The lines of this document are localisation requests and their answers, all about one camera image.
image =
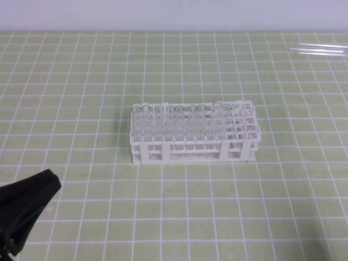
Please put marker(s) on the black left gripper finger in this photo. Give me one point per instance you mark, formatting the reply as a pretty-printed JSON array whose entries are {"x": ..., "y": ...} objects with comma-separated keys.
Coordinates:
[{"x": 22, "y": 203}]

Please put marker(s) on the clear glass test tube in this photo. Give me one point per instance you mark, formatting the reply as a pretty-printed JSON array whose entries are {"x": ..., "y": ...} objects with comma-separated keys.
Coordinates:
[{"x": 223, "y": 121}]

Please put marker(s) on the green grid tablecloth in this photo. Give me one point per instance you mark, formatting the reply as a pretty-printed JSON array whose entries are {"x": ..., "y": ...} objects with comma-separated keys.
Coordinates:
[{"x": 66, "y": 98}]

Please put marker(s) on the clear test tube in rack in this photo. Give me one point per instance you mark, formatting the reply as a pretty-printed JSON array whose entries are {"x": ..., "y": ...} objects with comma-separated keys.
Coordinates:
[
  {"x": 192, "y": 123},
  {"x": 214, "y": 122},
  {"x": 179, "y": 131},
  {"x": 201, "y": 122}
]

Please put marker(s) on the white plastic test tube rack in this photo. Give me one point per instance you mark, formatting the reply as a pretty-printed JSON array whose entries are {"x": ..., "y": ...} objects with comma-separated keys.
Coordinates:
[{"x": 152, "y": 135}]

